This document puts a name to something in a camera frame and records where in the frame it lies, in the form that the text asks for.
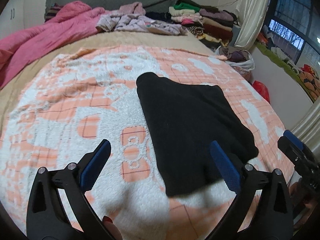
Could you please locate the black printed t-shirt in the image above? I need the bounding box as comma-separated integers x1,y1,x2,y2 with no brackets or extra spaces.
136,73,259,197

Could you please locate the white bag of clothes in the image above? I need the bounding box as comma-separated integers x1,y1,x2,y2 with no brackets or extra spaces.
215,46,255,71

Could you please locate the stack of folded clothes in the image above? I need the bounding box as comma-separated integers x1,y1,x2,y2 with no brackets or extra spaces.
146,0,240,51

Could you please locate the left hand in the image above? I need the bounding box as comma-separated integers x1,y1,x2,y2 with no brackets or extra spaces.
102,216,123,240

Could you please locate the red plastic bag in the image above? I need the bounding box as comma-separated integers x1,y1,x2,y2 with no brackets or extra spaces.
252,80,270,103

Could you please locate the green windowsill cloth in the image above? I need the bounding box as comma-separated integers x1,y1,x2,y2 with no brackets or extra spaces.
254,42,319,102

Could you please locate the beige bed sheet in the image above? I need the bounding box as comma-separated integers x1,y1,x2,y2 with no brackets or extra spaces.
1,31,213,119

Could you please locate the peach white plush blanket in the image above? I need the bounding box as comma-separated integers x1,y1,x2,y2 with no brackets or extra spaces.
1,46,293,239

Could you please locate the window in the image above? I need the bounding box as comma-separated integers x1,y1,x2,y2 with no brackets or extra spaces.
264,0,319,67

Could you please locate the white curtain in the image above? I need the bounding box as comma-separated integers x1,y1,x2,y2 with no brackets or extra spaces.
234,0,270,50

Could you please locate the pink quilt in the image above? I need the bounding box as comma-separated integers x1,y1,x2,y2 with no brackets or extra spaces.
1,1,106,88

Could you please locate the white wardrobe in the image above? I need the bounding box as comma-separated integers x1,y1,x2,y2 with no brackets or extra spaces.
0,0,24,39

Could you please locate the striped dark garment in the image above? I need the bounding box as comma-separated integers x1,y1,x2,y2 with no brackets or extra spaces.
44,3,63,22

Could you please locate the lilac crumpled garment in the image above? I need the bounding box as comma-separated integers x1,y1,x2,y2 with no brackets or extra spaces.
95,2,187,36

